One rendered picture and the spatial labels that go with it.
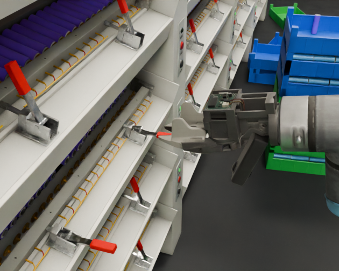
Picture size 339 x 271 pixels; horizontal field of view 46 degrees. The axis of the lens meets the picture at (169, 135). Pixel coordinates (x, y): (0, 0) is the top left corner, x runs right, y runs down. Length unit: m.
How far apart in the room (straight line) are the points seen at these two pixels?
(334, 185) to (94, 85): 0.41
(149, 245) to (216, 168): 0.57
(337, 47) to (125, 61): 0.85
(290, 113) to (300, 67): 0.72
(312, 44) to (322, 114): 0.71
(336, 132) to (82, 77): 0.37
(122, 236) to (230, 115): 0.36
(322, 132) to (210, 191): 0.87
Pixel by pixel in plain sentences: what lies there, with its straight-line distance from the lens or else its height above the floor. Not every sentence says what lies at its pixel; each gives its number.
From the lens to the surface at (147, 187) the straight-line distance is 0.95.
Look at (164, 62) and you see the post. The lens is 0.86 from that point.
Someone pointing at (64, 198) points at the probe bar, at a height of 0.58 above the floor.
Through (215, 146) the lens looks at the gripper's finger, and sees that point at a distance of 0.68.
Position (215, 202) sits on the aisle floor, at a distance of 1.42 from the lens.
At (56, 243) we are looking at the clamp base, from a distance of 0.60.
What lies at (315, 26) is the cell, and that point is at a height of 0.51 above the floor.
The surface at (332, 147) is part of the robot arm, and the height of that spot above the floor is 0.64.
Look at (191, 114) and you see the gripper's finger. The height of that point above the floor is 0.61.
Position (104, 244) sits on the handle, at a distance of 0.56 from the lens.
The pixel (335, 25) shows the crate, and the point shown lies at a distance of 1.53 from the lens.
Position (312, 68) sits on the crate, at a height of 0.43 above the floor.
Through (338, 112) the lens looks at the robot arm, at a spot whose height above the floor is 0.69.
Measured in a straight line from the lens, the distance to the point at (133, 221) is 0.88.
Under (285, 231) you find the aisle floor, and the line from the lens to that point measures 1.37.
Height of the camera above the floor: 1.00
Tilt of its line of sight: 36 degrees down
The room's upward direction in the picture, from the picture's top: straight up
